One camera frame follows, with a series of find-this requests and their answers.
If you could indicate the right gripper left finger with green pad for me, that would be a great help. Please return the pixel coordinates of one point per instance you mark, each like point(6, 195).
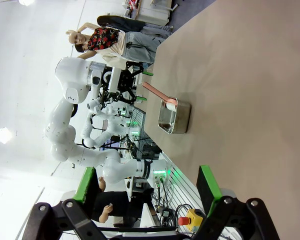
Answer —
point(83, 185)

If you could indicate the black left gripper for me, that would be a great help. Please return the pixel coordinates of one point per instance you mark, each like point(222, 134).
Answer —
point(126, 81)

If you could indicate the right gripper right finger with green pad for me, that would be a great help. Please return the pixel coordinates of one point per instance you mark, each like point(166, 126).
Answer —
point(212, 185)

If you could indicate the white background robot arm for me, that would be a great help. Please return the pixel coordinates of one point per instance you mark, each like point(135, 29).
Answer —
point(102, 135)

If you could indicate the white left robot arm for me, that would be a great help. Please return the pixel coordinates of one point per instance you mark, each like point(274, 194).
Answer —
point(72, 75)

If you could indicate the seated person in black shirt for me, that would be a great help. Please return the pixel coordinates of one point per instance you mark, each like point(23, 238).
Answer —
point(115, 202)

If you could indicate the yellow emergency stop button box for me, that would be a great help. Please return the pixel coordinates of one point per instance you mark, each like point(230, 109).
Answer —
point(193, 218)

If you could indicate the rectangular stainless steel container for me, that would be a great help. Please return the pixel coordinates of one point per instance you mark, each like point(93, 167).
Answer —
point(182, 117)

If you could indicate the person in floral top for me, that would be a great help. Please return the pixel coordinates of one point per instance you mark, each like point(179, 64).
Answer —
point(105, 40)

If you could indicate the person in black top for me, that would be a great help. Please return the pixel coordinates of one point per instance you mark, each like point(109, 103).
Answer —
point(122, 23)

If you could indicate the round ceiling light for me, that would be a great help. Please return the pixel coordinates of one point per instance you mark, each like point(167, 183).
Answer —
point(26, 2)
point(4, 135)

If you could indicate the aluminium profile base frame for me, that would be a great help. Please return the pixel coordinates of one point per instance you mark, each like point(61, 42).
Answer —
point(182, 175)

